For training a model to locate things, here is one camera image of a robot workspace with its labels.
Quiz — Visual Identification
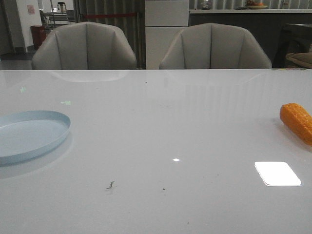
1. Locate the grey upholstered chair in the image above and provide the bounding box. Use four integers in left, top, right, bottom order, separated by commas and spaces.
159, 23, 272, 70
32, 21, 137, 70

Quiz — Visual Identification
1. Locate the fruit bowl on counter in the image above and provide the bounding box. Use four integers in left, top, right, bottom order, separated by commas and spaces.
245, 0, 268, 10

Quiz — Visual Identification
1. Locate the grey right upholstered chair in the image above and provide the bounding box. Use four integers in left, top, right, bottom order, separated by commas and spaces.
159, 23, 272, 70

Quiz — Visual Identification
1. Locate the dark armchair frame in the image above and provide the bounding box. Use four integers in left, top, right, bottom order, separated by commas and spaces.
273, 24, 312, 68

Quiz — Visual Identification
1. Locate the red trash bin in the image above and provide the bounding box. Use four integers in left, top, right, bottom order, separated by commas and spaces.
31, 25, 46, 49

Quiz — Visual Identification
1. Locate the orange corn cob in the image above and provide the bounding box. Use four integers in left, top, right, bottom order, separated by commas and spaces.
280, 103, 312, 146

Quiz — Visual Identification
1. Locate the red barrier belt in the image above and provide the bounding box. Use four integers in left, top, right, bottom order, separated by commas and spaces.
82, 12, 137, 19

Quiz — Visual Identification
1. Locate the light blue round plate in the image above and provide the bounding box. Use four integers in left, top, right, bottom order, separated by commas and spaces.
0, 110, 71, 165

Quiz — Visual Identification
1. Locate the dark counter with white top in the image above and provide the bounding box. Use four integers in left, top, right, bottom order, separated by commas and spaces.
189, 9, 312, 65

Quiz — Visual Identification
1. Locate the grey left upholstered chair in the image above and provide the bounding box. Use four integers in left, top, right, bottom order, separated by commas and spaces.
32, 21, 137, 70

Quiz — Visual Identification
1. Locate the beige cushion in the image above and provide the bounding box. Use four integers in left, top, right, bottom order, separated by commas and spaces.
286, 52, 312, 69

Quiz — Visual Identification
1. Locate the white cabinet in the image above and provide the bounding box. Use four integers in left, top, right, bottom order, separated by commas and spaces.
145, 0, 189, 70

